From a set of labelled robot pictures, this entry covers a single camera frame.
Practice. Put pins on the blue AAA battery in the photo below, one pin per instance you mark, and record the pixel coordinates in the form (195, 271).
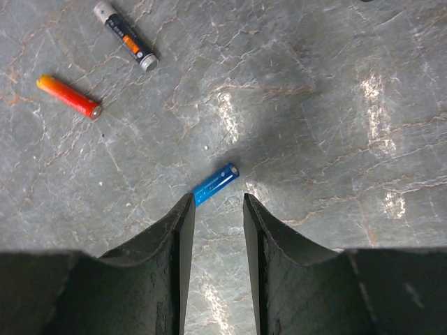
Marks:
(214, 183)

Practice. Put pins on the black AAA battery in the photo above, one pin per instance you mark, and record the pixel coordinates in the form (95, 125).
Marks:
(126, 35)

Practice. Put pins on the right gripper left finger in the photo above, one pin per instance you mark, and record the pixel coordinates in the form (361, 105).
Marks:
(139, 287)

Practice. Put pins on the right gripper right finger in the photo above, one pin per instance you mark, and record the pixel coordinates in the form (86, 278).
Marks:
(301, 287)

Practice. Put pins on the red orange AAA battery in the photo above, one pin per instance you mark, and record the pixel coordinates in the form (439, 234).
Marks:
(69, 96)

